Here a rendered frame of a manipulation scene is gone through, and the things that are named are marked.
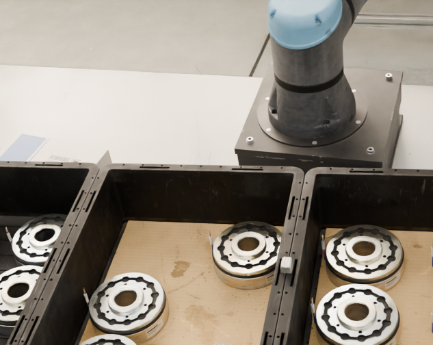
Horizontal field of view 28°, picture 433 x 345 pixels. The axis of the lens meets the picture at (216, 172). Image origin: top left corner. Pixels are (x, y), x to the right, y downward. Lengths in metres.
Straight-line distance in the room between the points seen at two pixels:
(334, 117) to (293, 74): 0.11
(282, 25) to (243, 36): 1.98
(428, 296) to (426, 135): 0.52
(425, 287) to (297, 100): 0.42
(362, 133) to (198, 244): 0.37
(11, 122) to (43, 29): 1.86
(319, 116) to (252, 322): 0.44
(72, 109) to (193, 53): 1.51
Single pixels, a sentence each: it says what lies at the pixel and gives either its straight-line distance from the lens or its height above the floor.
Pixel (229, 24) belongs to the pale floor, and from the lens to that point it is 3.43.
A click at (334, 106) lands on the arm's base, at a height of 0.85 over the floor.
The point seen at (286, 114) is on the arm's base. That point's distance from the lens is 1.44.
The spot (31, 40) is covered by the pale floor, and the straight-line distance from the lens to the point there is 3.62.
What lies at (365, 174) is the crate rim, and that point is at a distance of 1.17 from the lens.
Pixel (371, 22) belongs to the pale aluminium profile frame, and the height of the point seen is 0.12.
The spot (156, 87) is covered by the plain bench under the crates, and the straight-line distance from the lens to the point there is 1.83.
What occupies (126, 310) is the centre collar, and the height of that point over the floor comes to 0.87.
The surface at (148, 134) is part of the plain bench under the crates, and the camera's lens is 1.69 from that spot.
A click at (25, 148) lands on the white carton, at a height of 0.79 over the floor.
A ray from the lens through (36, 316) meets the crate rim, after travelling 1.08.
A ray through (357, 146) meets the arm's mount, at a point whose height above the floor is 0.80.
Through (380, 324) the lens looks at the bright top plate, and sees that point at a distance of 1.08.
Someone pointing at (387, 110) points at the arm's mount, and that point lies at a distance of 1.50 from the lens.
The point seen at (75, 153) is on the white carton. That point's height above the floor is 0.79.
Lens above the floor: 1.69
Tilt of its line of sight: 39 degrees down
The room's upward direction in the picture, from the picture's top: 10 degrees counter-clockwise
